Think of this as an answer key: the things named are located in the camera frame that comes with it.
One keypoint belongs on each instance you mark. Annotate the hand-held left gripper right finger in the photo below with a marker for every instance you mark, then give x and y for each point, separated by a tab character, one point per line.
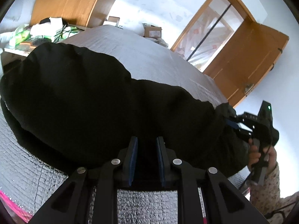
161	161

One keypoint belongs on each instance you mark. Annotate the person's right forearm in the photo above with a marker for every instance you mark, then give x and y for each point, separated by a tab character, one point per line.
268	191

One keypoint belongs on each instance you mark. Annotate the brown cardboard box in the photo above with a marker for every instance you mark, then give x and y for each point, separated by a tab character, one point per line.
152	32

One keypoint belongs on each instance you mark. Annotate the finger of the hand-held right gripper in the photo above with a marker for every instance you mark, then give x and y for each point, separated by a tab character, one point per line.
244	135
250	118

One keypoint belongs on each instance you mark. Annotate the small white box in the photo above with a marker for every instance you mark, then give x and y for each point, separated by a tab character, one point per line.
113	22

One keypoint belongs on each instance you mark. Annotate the person's floral clothing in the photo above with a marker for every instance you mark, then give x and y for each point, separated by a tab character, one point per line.
286	201

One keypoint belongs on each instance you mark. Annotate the wooden wardrobe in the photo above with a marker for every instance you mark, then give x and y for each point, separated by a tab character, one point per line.
70	2

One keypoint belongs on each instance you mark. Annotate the grey parcel bags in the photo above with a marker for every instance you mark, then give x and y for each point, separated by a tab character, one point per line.
162	41

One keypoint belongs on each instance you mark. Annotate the silver quilted foil mat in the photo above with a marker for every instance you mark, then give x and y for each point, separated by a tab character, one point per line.
151	60

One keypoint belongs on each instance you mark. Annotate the pink bed sheet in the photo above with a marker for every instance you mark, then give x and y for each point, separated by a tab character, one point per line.
14	204

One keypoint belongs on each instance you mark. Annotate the green tissue packet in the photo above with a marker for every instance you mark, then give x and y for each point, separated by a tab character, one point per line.
21	35

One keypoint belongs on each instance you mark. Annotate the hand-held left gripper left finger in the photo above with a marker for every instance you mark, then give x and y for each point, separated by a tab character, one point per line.
133	161

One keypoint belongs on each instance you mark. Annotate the wooden door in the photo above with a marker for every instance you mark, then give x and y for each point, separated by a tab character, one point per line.
252	58

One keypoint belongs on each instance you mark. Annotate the wooden hairbrush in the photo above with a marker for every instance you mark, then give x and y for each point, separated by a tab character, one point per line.
35	42

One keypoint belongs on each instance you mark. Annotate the person's right hand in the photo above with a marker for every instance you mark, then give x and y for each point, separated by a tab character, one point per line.
253	156

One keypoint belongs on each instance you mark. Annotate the white packaging pile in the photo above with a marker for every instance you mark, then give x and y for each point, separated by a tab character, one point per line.
46	26

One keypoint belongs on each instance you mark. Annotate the black curtain strip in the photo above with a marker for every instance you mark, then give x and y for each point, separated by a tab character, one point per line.
208	32

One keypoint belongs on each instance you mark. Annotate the clear printed door curtain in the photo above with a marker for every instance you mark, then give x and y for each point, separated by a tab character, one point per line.
210	28

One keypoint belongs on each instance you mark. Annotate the wooden door frame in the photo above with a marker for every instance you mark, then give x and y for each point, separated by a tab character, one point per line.
198	16

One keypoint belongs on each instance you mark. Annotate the black fleece garment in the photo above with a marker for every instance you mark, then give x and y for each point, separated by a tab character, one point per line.
93	109

